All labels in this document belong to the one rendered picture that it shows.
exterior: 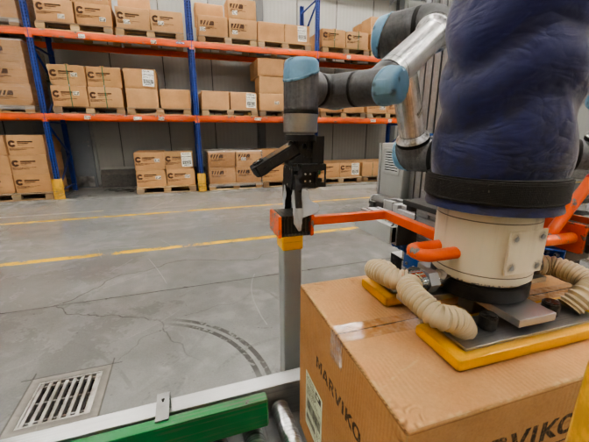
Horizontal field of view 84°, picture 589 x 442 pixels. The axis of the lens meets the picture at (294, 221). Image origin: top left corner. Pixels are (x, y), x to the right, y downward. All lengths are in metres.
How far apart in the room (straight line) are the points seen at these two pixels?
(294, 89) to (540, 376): 0.64
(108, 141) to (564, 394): 8.81
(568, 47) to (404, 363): 0.49
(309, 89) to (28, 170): 7.51
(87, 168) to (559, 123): 8.84
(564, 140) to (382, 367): 0.42
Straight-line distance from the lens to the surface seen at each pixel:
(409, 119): 1.20
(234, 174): 7.57
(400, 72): 0.73
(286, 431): 0.99
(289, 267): 1.04
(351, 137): 10.02
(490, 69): 0.59
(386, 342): 0.60
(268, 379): 1.05
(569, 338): 0.71
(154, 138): 8.81
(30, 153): 7.97
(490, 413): 0.55
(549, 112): 0.60
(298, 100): 0.71
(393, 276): 0.62
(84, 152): 8.99
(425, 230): 0.74
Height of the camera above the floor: 1.29
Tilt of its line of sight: 15 degrees down
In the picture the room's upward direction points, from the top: straight up
